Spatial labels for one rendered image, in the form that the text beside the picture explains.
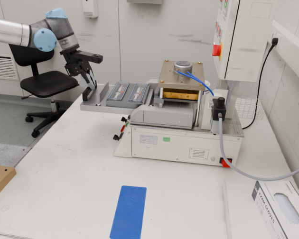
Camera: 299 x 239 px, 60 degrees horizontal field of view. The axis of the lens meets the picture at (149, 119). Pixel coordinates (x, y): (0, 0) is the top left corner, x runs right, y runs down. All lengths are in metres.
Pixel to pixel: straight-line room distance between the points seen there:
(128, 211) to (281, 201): 0.50
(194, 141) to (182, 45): 1.61
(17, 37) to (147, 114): 0.53
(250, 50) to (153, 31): 1.71
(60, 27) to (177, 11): 1.54
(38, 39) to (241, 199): 0.89
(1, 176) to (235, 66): 0.96
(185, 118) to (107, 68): 1.86
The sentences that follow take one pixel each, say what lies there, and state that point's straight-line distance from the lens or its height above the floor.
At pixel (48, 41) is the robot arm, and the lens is 0.99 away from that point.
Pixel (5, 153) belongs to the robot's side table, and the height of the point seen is 0.75.
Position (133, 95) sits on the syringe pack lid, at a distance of 1.13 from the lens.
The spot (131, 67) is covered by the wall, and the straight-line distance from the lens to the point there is 2.70.
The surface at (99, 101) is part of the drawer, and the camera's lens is 1.15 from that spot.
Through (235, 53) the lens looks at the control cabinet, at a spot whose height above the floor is 1.25.
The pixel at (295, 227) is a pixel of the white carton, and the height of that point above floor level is 0.87.
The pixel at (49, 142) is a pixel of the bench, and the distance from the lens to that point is 1.33.
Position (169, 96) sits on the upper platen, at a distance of 1.05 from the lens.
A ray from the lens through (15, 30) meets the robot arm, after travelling 0.99.
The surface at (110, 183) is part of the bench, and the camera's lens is 1.06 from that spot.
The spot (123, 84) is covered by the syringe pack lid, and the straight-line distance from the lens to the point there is 1.23.
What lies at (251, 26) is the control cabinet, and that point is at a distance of 0.92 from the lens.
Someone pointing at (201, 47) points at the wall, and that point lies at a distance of 2.56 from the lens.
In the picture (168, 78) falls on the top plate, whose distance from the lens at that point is 1.03.
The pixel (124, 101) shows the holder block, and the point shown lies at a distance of 1.09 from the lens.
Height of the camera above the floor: 1.50
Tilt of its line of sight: 32 degrees down
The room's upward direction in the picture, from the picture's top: 2 degrees clockwise
